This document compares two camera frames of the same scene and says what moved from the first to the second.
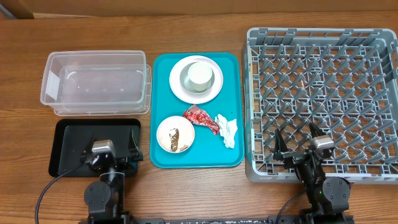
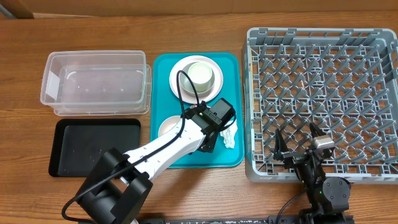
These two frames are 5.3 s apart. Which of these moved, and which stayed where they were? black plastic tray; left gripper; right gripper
Moved: left gripper
Stayed: right gripper; black plastic tray
